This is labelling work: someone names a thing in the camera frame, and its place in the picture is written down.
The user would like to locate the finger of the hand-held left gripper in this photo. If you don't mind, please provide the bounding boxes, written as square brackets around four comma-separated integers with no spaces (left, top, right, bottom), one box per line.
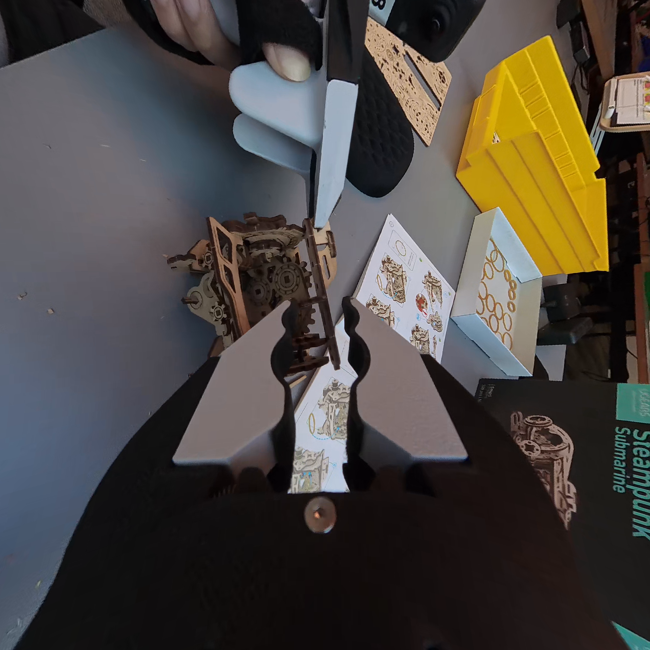
[307,77,360,230]

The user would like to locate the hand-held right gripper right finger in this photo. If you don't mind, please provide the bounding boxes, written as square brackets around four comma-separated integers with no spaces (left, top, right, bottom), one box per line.
[342,296,469,492]

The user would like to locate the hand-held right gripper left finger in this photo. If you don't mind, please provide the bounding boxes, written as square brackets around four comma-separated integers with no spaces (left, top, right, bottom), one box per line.
[173,299,301,493]

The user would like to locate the wooden mechanical gear model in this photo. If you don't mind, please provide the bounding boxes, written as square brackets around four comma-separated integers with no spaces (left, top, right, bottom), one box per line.
[167,212,342,388]

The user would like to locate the grey desk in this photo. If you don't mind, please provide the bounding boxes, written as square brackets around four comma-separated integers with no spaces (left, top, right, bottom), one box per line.
[0,20,577,650]

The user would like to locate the person's left hand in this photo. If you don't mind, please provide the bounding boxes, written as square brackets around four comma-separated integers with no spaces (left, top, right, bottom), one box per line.
[124,0,327,83]

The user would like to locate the laser-cut wooden parts sheet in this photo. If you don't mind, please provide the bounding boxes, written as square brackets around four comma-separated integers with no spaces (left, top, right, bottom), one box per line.
[365,18,453,147]

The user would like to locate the illustrated instruction booklet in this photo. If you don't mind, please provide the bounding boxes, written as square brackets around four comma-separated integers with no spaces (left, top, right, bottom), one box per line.
[287,213,457,494]

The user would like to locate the pile of tan rubber rings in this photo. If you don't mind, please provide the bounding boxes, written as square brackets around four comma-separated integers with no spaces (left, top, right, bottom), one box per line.
[479,239,519,352]

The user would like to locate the yellow plastic storage bin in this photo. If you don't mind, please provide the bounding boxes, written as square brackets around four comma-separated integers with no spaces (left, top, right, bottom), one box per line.
[455,35,610,276]

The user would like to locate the white cardboard tray box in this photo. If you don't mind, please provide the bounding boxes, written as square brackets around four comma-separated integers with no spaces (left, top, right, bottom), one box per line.
[450,207,544,378]

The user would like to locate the dark office chair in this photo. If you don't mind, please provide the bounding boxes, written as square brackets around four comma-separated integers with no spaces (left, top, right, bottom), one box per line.
[537,282,616,381]

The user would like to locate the clipboard with printed paper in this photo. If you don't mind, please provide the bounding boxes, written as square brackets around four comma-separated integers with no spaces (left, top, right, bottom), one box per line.
[591,72,650,134]

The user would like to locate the black model kit box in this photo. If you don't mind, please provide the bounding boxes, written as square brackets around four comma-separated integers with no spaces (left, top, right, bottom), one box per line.
[475,378,650,650]

